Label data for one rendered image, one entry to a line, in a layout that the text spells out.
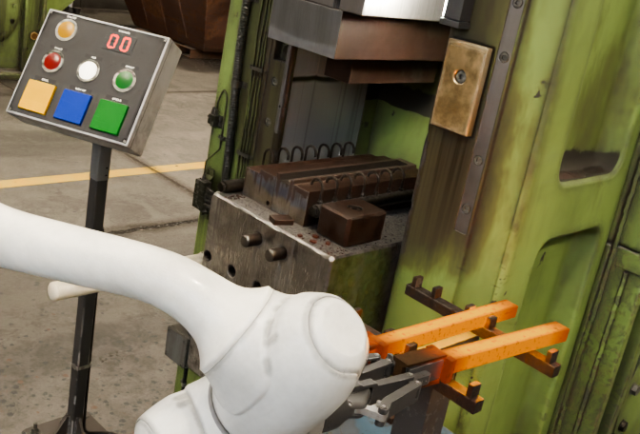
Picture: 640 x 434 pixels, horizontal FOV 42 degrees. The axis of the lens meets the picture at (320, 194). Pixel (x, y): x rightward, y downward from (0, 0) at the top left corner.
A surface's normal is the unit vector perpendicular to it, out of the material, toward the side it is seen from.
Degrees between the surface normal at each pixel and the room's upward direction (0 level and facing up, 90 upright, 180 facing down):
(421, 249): 90
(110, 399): 0
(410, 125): 90
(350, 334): 43
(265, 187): 90
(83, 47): 60
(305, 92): 90
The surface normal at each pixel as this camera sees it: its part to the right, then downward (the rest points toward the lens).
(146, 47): -0.20, -0.26
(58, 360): 0.18, -0.93
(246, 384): -0.44, 0.36
